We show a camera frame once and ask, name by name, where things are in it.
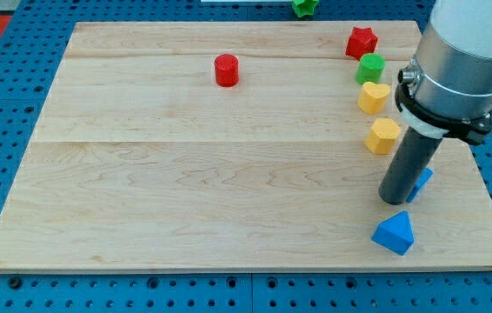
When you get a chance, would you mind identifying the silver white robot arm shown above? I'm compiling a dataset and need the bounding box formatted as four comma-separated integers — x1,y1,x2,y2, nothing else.
396,0,492,145

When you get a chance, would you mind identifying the light wooden board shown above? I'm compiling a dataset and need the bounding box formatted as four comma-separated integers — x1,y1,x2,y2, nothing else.
0,21,492,274

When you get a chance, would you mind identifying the red cylinder block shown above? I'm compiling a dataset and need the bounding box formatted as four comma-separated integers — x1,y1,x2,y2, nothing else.
214,54,239,87

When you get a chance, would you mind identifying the yellow hexagon block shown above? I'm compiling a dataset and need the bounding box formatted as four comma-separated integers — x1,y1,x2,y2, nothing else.
364,118,402,155

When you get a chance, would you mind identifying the yellow heart block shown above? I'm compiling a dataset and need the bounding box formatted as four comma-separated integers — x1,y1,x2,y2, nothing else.
357,82,391,115

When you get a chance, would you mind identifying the green cylinder block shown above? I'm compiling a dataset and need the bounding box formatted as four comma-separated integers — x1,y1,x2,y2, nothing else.
355,53,386,84

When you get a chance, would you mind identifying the green star block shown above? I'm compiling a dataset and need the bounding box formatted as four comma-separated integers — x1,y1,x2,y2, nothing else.
291,0,319,18

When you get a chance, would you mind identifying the red star block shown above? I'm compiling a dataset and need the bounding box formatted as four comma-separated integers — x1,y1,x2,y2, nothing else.
345,27,378,60

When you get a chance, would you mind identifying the blue triangle block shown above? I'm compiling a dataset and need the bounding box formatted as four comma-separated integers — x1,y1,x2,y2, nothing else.
371,210,415,256

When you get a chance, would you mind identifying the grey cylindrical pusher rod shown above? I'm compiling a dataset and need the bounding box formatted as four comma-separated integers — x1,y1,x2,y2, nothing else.
378,127,442,205

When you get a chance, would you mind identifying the blue block behind rod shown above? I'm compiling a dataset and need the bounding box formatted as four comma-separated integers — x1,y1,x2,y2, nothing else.
406,168,434,203

